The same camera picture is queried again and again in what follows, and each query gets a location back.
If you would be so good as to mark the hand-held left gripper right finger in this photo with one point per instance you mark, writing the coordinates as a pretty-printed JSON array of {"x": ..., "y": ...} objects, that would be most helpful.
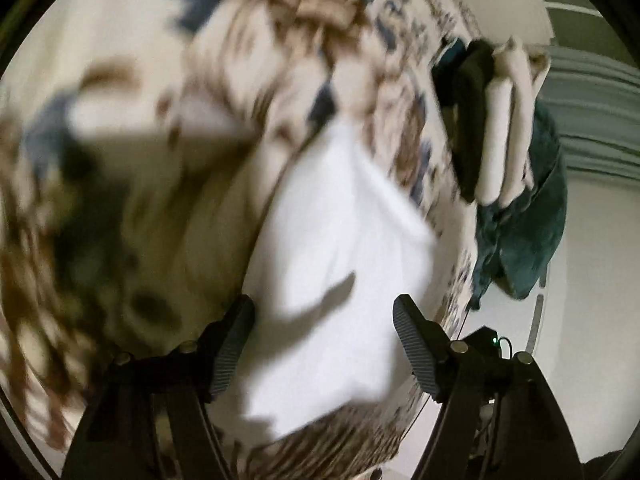
[{"x": 419, "y": 350}]

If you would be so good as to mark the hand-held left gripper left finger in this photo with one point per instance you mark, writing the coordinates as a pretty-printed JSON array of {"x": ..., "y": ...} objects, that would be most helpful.
[{"x": 231, "y": 350}]

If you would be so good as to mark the white t-shirt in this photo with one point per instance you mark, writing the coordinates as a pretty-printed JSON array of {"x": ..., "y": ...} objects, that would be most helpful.
[{"x": 335, "y": 260}]

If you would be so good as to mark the white bed headboard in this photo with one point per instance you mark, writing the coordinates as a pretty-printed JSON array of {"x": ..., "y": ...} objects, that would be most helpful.
[{"x": 590, "y": 270}]

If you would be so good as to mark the dark green plush blanket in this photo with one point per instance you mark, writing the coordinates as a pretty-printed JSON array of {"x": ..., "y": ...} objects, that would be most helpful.
[{"x": 530, "y": 220}]

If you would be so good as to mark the floral bedsheet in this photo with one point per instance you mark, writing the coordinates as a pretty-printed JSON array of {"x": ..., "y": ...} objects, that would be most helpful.
[{"x": 150, "y": 185}]

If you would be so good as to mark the folded white garment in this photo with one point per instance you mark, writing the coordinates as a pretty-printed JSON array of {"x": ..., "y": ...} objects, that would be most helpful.
[{"x": 496, "y": 145}]

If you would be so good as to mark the folded beige garment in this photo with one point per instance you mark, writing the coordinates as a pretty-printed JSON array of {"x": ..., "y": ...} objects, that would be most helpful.
[{"x": 520, "y": 125}]

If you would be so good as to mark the folded black garment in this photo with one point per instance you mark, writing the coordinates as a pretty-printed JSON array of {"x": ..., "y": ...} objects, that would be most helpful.
[{"x": 472, "y": 120}]

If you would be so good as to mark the grey-green curtain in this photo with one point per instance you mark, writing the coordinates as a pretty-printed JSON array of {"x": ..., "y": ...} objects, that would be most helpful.
[{"x": 592, "y": 85}]

